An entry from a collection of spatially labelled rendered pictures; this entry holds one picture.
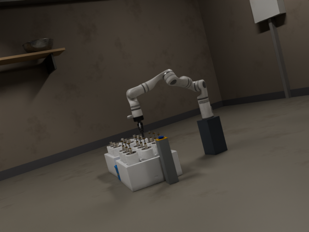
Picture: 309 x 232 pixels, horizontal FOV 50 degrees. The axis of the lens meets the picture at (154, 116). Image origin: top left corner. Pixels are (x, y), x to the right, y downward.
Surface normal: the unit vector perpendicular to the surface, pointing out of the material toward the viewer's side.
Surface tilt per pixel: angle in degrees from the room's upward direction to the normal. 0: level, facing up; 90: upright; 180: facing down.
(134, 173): 90
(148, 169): 90
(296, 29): 90
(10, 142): 90
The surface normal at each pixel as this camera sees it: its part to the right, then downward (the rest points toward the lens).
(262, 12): -0.83, 0.26
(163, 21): 0.50, -0.07
